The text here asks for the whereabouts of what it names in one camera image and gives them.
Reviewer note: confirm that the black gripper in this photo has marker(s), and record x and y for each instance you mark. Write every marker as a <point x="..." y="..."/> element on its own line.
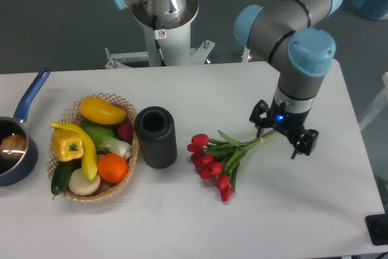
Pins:
<point x="287" y="116"/>

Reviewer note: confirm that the red tulip bouquet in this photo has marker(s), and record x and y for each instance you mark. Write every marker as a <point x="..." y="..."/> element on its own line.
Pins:
<point x="219" y="160"/>

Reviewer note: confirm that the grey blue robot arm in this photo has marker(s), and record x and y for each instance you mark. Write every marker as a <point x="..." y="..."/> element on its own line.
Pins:
<point x="285" y="37"/>

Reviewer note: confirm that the white furniture edge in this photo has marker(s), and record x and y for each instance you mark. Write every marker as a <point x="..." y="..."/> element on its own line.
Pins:
<point x="375" y="107"/>

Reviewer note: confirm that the dark grey ribbed vase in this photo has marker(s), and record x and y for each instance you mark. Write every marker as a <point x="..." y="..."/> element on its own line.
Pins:
<point x="154" y="127"/>

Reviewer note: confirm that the black device at edge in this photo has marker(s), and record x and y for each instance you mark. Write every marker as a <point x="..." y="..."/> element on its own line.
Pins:
<point x="377" y="228"/>

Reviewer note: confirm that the red purple radish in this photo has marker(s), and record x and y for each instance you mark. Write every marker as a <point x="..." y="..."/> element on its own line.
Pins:
<point x="125" y="130"/>

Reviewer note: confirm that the orange fruit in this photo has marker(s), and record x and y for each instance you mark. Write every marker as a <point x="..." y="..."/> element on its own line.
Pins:
<point x="112" y="167"/>

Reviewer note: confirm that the green bok choy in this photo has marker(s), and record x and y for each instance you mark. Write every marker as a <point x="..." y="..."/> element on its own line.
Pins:
<point x="105" y="139"/>

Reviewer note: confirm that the yellow mango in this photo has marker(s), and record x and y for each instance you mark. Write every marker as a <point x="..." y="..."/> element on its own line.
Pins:
<point x="100" y="111"/>

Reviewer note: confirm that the yellow banana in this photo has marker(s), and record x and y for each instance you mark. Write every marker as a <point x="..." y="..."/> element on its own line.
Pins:
<point x="89" y="160"/>

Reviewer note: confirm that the white round bun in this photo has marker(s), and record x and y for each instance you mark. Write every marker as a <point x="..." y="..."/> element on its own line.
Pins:
<point x="79" y="185"/>

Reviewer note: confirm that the yellow bell pepper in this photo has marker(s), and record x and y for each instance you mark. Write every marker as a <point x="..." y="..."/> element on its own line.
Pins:
<point x="67" y="145"/>

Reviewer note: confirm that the green cucumber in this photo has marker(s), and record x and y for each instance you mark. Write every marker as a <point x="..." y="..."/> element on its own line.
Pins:
<point x="61" y="176"/>

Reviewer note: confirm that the brown patty in pan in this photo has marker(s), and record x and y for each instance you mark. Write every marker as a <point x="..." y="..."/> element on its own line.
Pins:
<point x="13" y="147"/>

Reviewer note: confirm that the blue saucepan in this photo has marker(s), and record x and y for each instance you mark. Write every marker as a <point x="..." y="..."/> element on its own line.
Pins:
<point x="13" y="171"/>

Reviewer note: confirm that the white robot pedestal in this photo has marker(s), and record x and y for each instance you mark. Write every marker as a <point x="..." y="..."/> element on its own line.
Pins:
<point x="166" y="27"/>

